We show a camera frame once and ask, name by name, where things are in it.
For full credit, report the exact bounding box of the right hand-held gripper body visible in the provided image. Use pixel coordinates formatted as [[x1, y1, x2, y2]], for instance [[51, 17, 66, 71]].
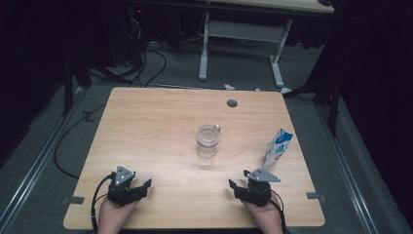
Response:
[[244, 167, 282, 208]]

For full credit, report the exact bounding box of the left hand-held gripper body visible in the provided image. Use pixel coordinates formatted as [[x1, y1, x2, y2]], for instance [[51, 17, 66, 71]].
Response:
[[106, 165, 137, 208]]

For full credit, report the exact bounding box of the white and blue pouch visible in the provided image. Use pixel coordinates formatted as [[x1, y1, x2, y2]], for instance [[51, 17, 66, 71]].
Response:
[[262, 128, 294, 170]]

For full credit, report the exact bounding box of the clear glass cup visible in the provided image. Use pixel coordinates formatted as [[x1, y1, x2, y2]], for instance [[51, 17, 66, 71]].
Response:
[[195, 122, 222, 160]]

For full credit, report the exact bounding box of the person's left hand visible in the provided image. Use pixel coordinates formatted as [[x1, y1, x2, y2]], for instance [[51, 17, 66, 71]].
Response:
[[96, 198, 140, 234]]

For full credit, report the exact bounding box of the black metal stand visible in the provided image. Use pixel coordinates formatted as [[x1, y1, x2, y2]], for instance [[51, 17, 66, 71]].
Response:
[[62, 58, 94, 116], [285, 74, 343, 137]]

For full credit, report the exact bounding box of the black computer tower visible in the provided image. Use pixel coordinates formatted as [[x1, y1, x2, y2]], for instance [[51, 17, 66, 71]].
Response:
[[106, 6, 147, 66]]

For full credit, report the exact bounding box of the desk with white legs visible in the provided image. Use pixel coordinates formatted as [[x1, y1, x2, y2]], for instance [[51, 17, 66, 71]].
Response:
[[198, 0, 335, 96]]

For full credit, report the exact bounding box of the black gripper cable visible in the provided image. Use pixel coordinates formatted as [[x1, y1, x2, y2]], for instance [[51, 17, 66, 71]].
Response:
[[91, 172, 116, 234], [269, 191, 290, 234]]

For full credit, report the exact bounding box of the black floor cable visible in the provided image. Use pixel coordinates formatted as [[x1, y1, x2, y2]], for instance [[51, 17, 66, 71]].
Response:
[[53, 103, 108, 179], [144, 50, 169, 88]]

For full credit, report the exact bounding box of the metal floor rail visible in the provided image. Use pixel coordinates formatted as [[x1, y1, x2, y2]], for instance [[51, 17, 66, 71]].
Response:
[[316, 105, 379, 234], [0, 87, 86, 225]]

